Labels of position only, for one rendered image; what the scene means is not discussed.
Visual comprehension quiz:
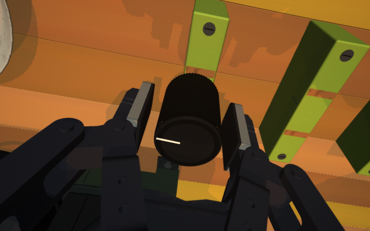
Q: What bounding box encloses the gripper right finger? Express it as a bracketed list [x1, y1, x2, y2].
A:
[221, 102, 346, 231]

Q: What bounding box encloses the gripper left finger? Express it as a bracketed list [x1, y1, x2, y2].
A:
[0, 81, 155, 231]

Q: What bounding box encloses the black ribbed knob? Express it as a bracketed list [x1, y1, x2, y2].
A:
[154, 73, 223, 167]

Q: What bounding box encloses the green clamp bar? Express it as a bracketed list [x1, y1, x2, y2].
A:
[184, 0, 230, 83]
[258, 20, 370, 164]
[335, 74, 370, 177]

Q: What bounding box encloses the dark green bracket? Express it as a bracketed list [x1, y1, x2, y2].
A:
[75, 156, 180, 197]

